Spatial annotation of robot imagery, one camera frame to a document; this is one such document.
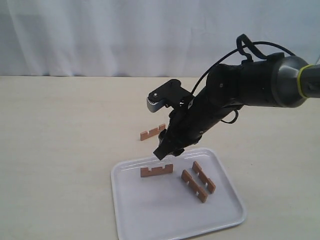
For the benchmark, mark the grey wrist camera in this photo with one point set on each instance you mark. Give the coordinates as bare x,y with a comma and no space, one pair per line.
169,94

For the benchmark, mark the white curtain backdrop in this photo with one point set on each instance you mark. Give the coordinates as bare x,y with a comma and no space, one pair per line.
145,38

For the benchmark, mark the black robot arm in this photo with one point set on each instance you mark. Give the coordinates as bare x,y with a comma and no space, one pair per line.
283,82

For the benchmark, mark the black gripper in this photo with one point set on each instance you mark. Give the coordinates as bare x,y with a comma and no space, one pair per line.
187,126

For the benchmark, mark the white plastic tray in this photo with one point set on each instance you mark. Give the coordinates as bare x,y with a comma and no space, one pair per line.
163,207

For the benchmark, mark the wooden notched piece back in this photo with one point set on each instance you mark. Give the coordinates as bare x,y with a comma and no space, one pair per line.
151,133

